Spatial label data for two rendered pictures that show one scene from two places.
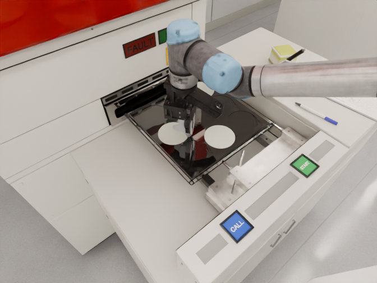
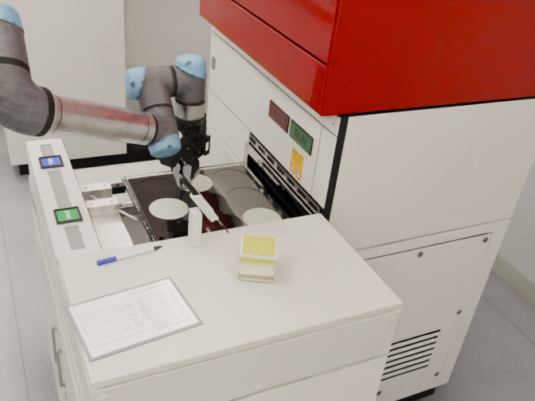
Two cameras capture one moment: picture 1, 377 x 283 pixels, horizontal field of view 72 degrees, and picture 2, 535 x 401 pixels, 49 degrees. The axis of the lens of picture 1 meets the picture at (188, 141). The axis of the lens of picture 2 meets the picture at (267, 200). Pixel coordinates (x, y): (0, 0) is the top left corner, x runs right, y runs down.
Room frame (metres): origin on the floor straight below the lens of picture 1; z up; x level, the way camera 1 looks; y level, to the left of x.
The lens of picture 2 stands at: (1.04, -1.31, 1.74)
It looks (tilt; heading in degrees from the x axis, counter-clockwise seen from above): 31 degrees down; 101
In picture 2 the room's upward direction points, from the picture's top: 7 degrees clockwise
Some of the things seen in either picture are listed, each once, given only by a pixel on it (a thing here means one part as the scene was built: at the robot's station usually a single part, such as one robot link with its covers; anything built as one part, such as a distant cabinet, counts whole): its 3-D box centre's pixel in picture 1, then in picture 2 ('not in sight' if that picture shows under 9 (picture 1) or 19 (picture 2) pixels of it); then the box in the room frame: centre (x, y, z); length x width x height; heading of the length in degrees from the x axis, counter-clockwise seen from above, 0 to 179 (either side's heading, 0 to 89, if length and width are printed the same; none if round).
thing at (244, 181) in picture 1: (242, 179); (101, 206); (0.39, -0.16, 0.89); 0.08 x 0.03 x 0.03; 39
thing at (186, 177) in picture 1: (155, 145); (185, 171); (0.52, 0.10, 0.90); 0.37 x 0.01 x 0.01; 39
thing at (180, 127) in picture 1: (182, 128); (183, 170); (0.54, 0.02, 0.95); 0.06 x 0.03 x 0.09; 76
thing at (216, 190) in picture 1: (222, 195); (95, 191); (0.34, -0.09, 0.89); 0.08 x 0.03 x 0.03; 39
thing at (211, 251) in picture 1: (267, 205); (61, 212); (0.32, -0.21, 0.89); 0.55 x 0.09 x 0.14; 129
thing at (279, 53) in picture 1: (283, 58); (257, 258); (0.85, -0.35, 1.00); 0.07 x 0.07 x 0.07; 13
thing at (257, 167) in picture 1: (258, 170); (108, 233); (0.44, -0.22, 0.87); 0.36 x 0.08 x 0.03; 129
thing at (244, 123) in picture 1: (198, 118); (208, 203); (0.64, -0.03, 0.90); 0.34 x 0.34 x 0.01; 39
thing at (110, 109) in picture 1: (159, 90); (276, 190); (0.79, 0.11, 0.89); 0.44 x 0.02 x 0.10; 129
